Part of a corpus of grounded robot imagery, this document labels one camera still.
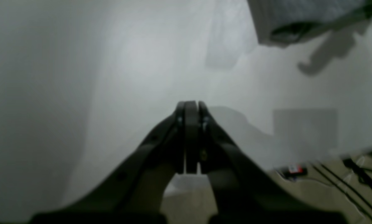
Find viewer-left left gripper left finger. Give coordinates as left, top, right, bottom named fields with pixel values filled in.
left=30, top=101, right=186, bottom=224

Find viewer-left left gripper right finger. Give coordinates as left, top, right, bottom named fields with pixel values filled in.
left=185, top=101, right=347, bottom=224

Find grey T-shirt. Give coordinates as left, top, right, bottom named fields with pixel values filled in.
left=247, top=0, right=372, bottom=47

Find red and white floor tag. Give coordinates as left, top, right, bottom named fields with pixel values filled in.
left=276, top=164, right=308, bottom=181

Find black floor cables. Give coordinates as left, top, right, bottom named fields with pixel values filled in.
left=310, top=157, right=372, bottom=223

